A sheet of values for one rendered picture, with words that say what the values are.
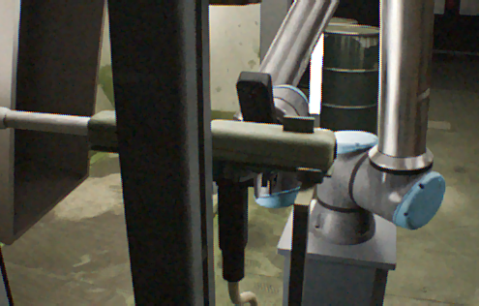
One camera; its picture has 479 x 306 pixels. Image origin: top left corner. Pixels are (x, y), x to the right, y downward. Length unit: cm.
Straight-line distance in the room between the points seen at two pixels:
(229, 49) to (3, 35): 221
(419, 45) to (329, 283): 65
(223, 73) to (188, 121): 317
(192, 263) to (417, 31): 76
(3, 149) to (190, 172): 128
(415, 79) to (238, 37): 248
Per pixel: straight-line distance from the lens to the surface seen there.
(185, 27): 34
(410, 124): 109
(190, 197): 37
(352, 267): 130
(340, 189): 125
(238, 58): 346
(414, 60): 105
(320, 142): 53
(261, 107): 68
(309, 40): 101
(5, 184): 166
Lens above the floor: 132
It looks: 21 degrees down
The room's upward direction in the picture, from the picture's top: straight up
